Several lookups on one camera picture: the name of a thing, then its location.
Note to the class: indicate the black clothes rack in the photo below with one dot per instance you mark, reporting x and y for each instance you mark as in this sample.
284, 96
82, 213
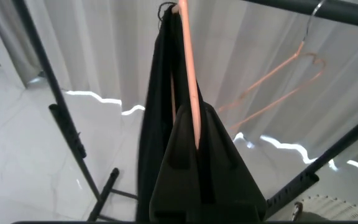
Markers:
68, 130

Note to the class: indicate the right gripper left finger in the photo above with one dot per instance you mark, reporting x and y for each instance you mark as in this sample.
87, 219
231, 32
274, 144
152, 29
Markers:
176, 186

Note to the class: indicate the white laundry basket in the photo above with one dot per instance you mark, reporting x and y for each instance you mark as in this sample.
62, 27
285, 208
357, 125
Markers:
331, 208

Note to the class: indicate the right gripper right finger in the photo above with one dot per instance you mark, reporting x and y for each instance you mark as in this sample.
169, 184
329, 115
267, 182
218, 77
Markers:
232, 193

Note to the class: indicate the black garment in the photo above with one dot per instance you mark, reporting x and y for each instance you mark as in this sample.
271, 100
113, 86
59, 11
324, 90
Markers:
157, 124

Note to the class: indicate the pink clothes hanger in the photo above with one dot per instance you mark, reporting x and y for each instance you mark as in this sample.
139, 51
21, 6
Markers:
191, 77
300, 49

